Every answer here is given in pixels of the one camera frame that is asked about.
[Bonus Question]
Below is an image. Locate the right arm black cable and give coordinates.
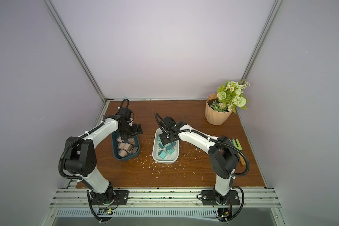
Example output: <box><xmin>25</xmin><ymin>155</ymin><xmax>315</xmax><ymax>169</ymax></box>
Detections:
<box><xmin>154</xmin><ymin>112</ymin><xmax>250</xmax><ymax>222</ymax></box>

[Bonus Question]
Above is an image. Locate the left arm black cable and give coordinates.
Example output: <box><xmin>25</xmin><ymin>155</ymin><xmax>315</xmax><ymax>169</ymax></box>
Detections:
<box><xmin>58</xmin><ymin>98</ymin><xmax>130</xmax><ymax>180</ymax></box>

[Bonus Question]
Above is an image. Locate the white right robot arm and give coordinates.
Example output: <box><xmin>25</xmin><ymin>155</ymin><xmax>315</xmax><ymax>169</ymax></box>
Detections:
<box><xmin>158</xmin><ymin>121</ymin><xmax>240</xmax><ymax>205</ymax></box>

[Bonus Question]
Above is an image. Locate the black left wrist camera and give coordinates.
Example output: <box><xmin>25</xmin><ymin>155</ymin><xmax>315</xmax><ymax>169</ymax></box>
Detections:
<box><xmin>116</xmin><ymin>107</ymin><xmax>132</xmax><ymax>122</ymax></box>

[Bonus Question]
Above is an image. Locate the right corner aluminium post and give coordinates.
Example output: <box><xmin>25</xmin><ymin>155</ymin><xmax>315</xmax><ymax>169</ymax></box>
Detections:
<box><xmin>241</xmin><ymin>0</ymin><xmax>283</xmax><ymax>80</ymax></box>

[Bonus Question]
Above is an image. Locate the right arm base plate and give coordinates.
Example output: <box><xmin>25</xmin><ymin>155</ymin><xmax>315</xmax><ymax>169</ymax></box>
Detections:
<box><xmin>200</xmin><ymin>190</ymin><xmax>241</xmax><ymax>206</ymax></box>

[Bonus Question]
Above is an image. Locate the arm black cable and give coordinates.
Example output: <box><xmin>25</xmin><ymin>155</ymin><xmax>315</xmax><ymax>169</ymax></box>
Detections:
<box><xmin>58</xmin><ymin>98</ymin><xmax>130</xmax><ymax>180</ymax></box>
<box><xmin>154</xmin><ymin>112</ymin><xmax>250</xmax><ymax>222</ymax></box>

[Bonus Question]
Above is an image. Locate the left corner aluminium post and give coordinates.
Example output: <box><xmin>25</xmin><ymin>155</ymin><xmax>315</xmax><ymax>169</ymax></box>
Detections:
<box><xmin>43</xmin><ymin>0</ymin><xmax>107</xmax><ymax>103</ymax></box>

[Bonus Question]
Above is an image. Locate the peach ribbed flower pot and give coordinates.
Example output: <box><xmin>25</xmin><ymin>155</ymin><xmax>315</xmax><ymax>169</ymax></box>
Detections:
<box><xmin>205</xmin><ymin>93</ymin><xmax>232</xmax><ymax>126</ymax></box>

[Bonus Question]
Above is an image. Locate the dark teal storage tray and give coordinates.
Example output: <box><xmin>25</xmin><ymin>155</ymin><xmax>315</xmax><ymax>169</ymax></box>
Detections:
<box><xmin>111</xmin><ymin>131</ymin><xmax>140</xmax><ymax>161</ymax></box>

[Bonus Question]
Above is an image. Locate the green artificial flower plant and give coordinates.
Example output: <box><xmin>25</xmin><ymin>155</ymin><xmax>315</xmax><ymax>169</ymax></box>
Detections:
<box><xmin>210</xmin><ymin>80</ymin><xmax>250</xmax><ymax>114</ymax></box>

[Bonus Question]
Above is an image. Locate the aluminium front rail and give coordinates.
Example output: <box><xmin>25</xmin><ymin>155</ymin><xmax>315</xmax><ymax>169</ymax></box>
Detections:
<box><xmin>50</xmin><ymin>187</ymin><xmax>281</xmax><ymax>208</ymax></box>

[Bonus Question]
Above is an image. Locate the green garden fork tool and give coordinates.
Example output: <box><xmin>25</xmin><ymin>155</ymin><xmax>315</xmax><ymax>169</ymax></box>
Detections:
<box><xmin>232</xmin><ymin>138</ymin><xmax>246</xmax><ymax>166</ymax></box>

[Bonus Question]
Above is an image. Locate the corner aluminium post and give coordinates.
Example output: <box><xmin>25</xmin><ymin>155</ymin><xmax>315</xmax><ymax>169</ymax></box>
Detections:
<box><xmin>43</xmin><ymin>0</ymin><xmax>107</xmax><ymax>103</ymax></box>
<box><xmin>241</xmin><ymin>0</ymin><xmax>283</xmax><ymax>80</ymax></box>

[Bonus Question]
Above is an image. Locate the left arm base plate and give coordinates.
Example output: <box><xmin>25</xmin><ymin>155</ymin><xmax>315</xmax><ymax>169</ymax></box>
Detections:
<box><xmin>90</xmin><ymin>189</ymin><xmax>129</xmax><ymax>206</ymax></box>

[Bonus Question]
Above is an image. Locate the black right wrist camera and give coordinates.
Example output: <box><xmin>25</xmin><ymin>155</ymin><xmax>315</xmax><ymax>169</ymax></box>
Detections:
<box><xmin>160</xmin><ymin>116</ymin><xmax>176</xmax><ymax>131</ymax></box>

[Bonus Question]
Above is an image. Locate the white storage tray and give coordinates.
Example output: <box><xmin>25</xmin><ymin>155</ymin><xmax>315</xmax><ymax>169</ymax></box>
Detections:
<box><xmin>152</xmin><ymin>129</ymin><xmax>179</xmax><ymax>164</ymax></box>

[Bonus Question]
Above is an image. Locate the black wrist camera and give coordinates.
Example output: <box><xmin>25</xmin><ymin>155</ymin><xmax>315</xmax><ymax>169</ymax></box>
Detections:
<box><xmin>116</xmin><ymin>107</ymin><xmax>132</xmax><ymax>122</ymax></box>
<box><xmin>160</xmin><ymin>116</ymin><xmax>176</xmax><ymax>131</ymax></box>

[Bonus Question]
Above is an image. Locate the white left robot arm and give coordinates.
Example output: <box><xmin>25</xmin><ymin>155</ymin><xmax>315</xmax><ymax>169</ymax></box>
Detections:
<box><xmin>58</xmin><ymin>115</ymin><xmax>143</xmax><ymax>203</ymax></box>

